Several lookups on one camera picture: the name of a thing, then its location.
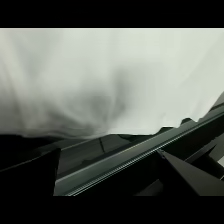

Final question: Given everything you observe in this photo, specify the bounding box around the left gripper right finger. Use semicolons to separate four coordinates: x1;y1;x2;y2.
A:
158;150;224;197

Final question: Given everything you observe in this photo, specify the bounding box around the silver frame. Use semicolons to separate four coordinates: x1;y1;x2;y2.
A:
53;94;224;197

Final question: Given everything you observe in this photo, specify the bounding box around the white garment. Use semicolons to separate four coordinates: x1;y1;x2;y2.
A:
0;28;224;140

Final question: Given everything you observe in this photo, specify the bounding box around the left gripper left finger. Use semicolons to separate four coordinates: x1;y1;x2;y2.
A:
0;147;62;197

